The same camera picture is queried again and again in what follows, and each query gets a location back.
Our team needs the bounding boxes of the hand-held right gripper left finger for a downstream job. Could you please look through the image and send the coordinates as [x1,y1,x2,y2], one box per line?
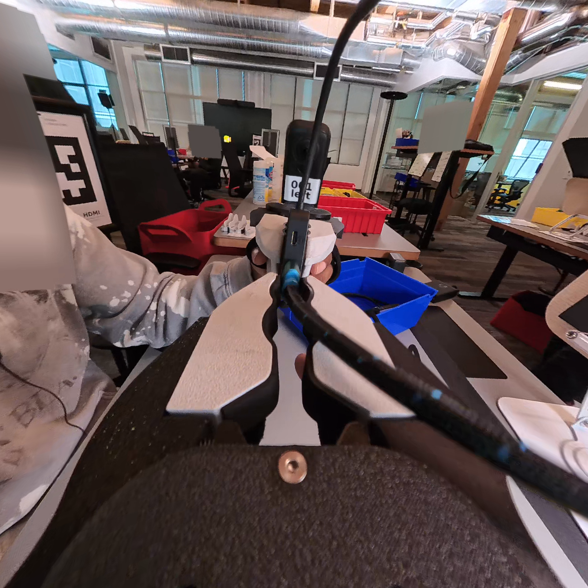
[165,273,280,430]

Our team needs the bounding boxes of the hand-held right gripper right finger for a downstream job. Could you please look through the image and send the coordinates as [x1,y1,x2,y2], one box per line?
[301,278,416,430]

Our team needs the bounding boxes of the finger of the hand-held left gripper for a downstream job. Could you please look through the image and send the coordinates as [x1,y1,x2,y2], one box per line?
[303,224,339,277]
[255,213,288,276]

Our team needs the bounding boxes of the black hub cable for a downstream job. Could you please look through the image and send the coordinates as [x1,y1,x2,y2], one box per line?
[301,0,383,213]

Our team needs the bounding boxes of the green plug hdmi cable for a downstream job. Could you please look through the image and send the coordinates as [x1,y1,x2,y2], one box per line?
[280,259,588,517]

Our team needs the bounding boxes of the blue storage bin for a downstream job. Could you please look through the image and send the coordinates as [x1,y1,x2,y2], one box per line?
[279,257,438,344]

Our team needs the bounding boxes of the person's left forearm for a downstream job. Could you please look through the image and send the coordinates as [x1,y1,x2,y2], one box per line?
[64,204,259,351]

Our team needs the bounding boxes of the person's left hand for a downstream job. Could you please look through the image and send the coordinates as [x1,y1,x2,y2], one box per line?
[250,250,334,285]

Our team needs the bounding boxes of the row of white dropper bottles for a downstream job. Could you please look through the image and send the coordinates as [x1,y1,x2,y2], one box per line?
[221,213,256,238]

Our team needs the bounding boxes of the red ribbed bin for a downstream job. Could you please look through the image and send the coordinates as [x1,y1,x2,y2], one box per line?
[317,195,392,235]

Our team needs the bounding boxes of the wipes canister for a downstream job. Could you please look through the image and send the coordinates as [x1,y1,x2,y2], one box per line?
[252,157,275,206]

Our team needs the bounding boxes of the wooden table with bins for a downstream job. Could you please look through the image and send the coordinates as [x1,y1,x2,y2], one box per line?
[213,190,421,262]

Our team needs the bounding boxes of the large black monitor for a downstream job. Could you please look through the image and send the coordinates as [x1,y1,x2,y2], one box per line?
[202,99,273,144]

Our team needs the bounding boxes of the red tote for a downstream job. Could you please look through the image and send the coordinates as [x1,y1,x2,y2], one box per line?
[138,198,233,276]

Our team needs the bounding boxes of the black office chair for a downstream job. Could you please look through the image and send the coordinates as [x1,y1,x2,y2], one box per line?
[392,174,433,227]

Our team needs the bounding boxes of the black floor lamp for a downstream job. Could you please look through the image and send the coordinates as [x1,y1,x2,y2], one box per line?
[369,91,409,201]

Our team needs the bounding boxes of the white paper sheets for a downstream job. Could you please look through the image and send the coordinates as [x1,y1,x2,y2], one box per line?
[408,152,454,183]

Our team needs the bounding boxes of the black lectern stand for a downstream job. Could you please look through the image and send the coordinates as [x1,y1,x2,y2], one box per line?
[390,139,496,252]

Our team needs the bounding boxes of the small black adapter box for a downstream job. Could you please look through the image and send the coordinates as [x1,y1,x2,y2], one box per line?
[423,280,460,304]

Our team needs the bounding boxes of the black folding board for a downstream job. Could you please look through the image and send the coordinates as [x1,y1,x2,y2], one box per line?
[96,133,193,254]

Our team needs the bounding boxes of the red storage box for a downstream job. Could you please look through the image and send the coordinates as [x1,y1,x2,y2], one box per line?
[490,290,555,353]

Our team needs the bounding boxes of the framed tag sign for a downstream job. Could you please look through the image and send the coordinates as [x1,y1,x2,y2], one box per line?
[34,103,114,229]

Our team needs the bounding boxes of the white metal stand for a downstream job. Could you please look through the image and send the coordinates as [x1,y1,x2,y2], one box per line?
[497,396,588,485]

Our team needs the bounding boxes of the wooden table with black legs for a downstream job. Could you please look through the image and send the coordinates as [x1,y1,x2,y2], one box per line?
[476,213,588,300]

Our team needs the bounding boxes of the beige cardboard stand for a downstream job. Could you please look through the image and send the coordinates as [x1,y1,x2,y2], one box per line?
[564,178,588,216]

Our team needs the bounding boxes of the black tilted panel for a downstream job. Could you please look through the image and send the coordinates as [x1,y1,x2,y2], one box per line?
[562,137,588,180]

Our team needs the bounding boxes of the slim silver ventilation duct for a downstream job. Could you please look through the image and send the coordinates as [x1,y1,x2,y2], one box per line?
[144,46,399,89]

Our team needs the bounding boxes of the black lavalier microphone cable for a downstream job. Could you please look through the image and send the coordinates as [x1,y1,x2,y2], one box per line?
[0,354,86,433]

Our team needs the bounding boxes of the wooden post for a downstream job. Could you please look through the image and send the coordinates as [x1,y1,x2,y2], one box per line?
[433,7,529,231]

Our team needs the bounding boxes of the large silver ventilation duct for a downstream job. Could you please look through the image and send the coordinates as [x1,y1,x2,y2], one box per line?
[39,0,368,21]

